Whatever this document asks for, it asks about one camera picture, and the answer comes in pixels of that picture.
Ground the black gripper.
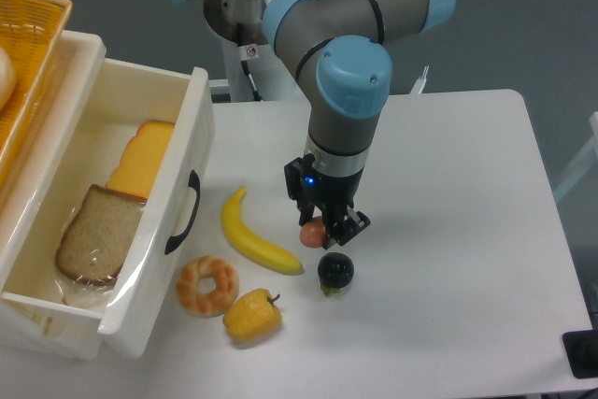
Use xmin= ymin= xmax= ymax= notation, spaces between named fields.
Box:
xmin=284 ymin=153 xmax=371 ymax=249

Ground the brown egg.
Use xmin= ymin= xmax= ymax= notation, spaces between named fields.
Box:
xmin=299 ymin=217 xmax=326 ymax=249

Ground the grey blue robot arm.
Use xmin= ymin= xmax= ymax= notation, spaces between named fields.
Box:
xmin=171 ymin=0 xmax=456 ymax=248

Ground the open white upper drawer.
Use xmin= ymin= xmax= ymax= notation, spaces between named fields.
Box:
xmin=1 ymin=60 xmax=214 ymax=359

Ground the white drawer cabinet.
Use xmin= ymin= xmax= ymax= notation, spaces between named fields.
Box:
xmin=0 ymin=29 xmax=107 ymax=361

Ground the dark purple mangosteen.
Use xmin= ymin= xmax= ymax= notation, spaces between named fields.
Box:
xmin=318 ymin=252 xmax=354 ymax=294

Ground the yellow banana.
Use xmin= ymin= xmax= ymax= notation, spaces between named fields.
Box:
xmin=221 ymin=186 xmax=303 ymax=275

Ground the yellow bell pepper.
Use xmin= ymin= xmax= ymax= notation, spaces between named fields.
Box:
xmin=222 ymin=288 xmax=282 ymax=344

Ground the glazed orange donut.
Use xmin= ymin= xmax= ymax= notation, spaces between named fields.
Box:
xmin=176 ymin=255 xmax=239 ymax=318

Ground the orange yellow toast slice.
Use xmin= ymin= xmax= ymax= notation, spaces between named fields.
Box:
xmin=106 ymin=121 xmax=175 ymax=199

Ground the brown bread slice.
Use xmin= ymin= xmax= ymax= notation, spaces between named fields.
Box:
xmin=54 ymin=184 xmax=146 ymax=286

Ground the black device at edge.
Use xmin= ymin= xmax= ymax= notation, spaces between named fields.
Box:
xmin=562 ymin=330 xmax=597 ymax=379

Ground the white bread bun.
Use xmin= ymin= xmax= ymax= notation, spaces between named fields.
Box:
xmin=0 ymin=48 xmax=16 ymax=109

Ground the yellow wicker basket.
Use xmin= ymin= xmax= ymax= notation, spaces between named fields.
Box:
xmin=1 ymin=0 xmax=72 ymax=180

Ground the black drawer handle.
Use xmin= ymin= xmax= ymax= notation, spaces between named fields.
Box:
xmin=164 ymin=170 xmax=201 ymax=255

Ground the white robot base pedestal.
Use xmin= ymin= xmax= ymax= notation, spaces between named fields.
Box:
xmin=203 ymin=0 xmax=309 ymax=104

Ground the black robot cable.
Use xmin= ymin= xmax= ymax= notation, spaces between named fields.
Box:
xmin=235 ymin=21 xmax=263 ymax=102

